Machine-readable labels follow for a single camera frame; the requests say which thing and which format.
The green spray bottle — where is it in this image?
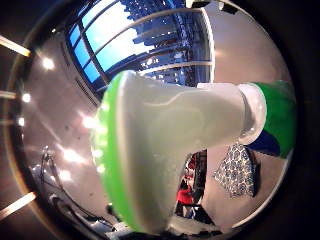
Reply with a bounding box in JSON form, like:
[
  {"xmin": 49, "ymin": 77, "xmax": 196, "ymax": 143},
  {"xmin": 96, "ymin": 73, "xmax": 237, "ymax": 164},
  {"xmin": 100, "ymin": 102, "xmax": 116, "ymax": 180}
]
[{"xmin": 90, "ymin": 69, "xmax": 298, "ymax": 234}]

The blue white patterned cloth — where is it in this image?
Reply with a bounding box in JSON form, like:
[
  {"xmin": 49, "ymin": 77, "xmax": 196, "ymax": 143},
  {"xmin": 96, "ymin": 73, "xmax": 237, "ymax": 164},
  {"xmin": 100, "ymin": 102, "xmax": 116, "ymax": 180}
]
[{"xmin": 213, "ymin": 142, "xmax": 259, "ymax": 199}]

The person in red top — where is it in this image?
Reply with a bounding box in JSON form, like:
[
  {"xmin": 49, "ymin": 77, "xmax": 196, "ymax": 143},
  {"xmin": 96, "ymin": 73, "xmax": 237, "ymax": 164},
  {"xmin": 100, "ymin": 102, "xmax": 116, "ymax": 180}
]
[{"xmin": 175, "ymin": 179, "xmax": 196, "ymax": 215}]

